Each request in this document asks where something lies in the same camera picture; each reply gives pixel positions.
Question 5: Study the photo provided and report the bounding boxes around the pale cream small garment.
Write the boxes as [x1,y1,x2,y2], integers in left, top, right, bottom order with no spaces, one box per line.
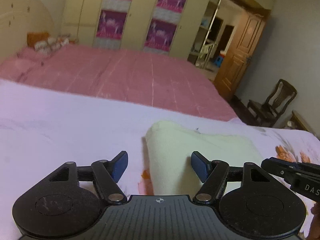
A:
[145,121,263,197]

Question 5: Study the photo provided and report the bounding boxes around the dark wooden chair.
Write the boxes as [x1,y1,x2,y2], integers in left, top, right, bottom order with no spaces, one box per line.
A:
[247,79,298,127]

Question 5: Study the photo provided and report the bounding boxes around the floral lilac bed sheet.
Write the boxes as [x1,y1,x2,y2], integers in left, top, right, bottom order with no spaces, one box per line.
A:
[1,80,319,239]

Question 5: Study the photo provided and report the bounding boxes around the blue plastic stool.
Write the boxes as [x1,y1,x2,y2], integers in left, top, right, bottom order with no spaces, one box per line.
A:
[214,54,225,68]

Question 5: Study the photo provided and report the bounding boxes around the pink pillow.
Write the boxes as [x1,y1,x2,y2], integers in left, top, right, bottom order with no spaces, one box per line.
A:
[1,47,52,82]

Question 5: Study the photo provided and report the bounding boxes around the brown wooden door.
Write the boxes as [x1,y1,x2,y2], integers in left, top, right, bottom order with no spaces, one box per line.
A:
[214,9,271,101]

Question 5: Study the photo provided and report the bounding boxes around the open shelf unit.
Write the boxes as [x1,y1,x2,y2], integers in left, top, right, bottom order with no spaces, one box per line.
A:
[188,0,223,68]

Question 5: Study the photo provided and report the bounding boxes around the pink checked bed cover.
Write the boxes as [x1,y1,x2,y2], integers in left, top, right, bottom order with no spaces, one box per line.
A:
[14,44,236,121]

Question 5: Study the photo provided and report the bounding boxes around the purple poster lower left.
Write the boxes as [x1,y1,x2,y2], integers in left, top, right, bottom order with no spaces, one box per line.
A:
[93,10,127,49]

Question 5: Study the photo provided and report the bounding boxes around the purple poster lower right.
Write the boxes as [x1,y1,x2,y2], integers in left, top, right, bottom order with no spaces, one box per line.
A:
[143,18,177,55]

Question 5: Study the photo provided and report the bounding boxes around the cream curved headboard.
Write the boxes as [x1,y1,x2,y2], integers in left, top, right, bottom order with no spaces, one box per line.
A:
[0,0,54,61]

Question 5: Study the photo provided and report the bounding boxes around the cream wardrobe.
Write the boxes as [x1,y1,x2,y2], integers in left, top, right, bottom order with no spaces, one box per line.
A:
[60,0,276,61]

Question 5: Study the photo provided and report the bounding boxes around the purple poster upper right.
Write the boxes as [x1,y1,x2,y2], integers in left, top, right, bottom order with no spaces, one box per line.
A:
[152,0,187,25]

